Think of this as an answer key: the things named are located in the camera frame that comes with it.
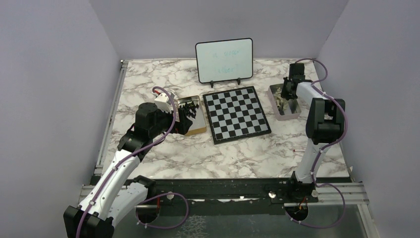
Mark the pink tin tray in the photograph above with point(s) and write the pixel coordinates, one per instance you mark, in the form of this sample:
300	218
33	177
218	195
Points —
294	110

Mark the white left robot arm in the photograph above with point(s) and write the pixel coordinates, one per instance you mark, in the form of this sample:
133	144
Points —
98	214

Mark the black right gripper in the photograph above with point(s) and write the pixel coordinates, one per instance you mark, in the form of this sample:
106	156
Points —
284	94

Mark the gold tin tray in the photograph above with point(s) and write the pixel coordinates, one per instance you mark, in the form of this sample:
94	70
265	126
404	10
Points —
199	125

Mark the black silver chessboard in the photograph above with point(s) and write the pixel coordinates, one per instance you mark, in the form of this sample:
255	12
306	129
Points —
235	114

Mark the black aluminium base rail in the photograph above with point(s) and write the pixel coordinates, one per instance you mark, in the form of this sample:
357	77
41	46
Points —
241	196

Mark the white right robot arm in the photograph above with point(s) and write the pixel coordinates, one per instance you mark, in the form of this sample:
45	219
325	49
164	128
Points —
324	127

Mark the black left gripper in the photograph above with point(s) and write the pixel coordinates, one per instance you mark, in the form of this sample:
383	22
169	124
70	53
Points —
183	126

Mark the pile of black chess pieces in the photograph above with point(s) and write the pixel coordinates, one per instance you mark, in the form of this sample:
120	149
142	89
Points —
190	109

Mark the small whiteboard on stand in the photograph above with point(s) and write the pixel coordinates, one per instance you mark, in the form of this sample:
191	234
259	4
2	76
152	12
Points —
225	60

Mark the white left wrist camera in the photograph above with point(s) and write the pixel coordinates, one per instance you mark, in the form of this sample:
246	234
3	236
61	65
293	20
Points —
163	102

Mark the pile of white chess pieces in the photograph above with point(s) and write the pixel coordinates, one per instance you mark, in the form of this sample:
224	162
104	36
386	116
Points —
282	104

